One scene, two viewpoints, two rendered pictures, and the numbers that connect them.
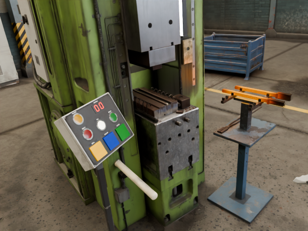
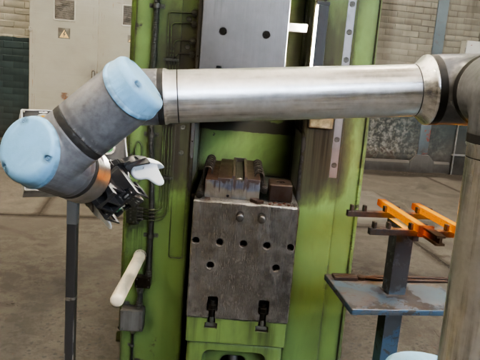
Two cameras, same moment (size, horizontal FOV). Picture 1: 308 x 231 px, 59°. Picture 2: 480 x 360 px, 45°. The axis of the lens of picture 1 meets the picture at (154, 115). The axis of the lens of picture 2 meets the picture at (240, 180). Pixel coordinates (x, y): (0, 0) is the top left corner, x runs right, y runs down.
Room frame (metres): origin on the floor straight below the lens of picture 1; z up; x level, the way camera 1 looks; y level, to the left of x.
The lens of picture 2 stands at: (-0.08, -1.21, 1.41)
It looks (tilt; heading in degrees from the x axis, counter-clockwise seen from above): 12 degrees down; 33
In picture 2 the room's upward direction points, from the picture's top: 5 degrees clockwise
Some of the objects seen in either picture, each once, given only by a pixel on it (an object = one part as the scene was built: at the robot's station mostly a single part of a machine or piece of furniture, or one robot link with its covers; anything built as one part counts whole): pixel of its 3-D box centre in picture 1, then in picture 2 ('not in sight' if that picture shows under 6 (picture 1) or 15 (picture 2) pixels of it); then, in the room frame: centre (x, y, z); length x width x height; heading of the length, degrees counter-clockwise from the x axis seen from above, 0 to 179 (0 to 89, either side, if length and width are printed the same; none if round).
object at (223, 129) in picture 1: (241, 118); (413, 278); (1.94, -0.70, 0.69); 0.60 x 0.04 x 0.01; 130
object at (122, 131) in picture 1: (122, 132); not in sight; (1.29, 0.18, 1.01); 0.07 x 0.05 x 0.07; 148
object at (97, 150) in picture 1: (97, 151); not in sight; (1.12, 0.28, 1.01); 0.07 x 0.05 x 0.07; 148
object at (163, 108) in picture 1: (148, 101); (233, 176); (1.82, 0.03, 0.96); 0.42 x 0.20 x 0.09; 33
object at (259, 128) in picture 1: (244, 129); (393, 293); (1.79, -0.68, 0.68); 0.40 x 0.30 x 0.02; 132
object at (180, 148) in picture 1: (156, 130); (241, 240); (1.86, -0.01, 0.69); 0.56 x 0.38 x 0.45; 33
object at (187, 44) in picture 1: (187, 51); (322, 105); (1.93, -0.28, 1.27); 0.09 x 0.02 x 0.17; 123
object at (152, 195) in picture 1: (134, 178); (129, 276); (1.38, 0.15, 0.62); 0.44 x 0.05 x 0.05; 33
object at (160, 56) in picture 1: (143, 51); not in sight; (1.82, 0.03, 1.32); 0.42 x 0.20 x 0.10; 33
